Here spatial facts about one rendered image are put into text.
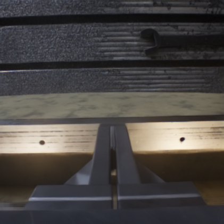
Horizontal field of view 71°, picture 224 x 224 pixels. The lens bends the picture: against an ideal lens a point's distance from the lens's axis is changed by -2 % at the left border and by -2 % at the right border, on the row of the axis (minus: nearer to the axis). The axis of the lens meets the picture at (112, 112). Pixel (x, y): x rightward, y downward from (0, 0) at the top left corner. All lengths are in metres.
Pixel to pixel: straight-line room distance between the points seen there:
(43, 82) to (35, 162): 0.22
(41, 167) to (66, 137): 0.13
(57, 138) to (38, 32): 0.31
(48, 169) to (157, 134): 0.19
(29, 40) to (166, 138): 0.37
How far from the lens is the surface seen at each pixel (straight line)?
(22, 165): 0.30
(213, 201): 0.30
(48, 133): 0.17
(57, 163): 0.28
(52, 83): 0.43
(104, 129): 0.15
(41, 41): 0.43
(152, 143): 0.17
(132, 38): 0.41
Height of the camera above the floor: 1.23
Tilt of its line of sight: 72 degrees down
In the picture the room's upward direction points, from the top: 177 degrees clockwise
